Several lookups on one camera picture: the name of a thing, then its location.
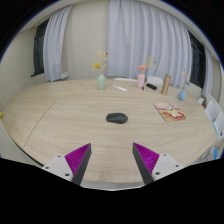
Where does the wide white curtain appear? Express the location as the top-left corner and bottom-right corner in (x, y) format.
(104, 0), (193, 88)

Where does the blue vase with dried stems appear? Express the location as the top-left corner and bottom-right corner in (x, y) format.
(177, 68), (191, 102)

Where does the black rectangular case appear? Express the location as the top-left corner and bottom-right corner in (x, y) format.
(145, 82), (158, 91)

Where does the black computer mouse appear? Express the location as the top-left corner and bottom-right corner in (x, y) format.
(105, 112), (129, 125)

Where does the dark framed window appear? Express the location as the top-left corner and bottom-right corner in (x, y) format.
(187, 30), (207, 89)
(30, 18), (50, 78)

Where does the white remote control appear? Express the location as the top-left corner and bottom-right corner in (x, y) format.
(112, 84), (128, 93)

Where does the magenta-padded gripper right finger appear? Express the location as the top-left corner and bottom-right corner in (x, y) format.
(132, 142), (184, 185)

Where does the colourful printed mouse pad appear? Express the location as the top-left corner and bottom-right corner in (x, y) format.
(152, 101), (187, 123)

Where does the green vase with yellow flowers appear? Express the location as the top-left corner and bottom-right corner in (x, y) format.
(92, 49), (109, 91)

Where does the pink vase with flowers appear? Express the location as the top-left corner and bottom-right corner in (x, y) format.
(136, 55), (157, 89)

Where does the narrow white curtain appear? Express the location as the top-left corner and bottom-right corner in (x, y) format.
(43, 4), (74, 83)
(201, 48), (214, 98)

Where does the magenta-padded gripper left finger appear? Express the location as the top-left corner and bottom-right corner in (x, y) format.
(41, 142), (93, 186)

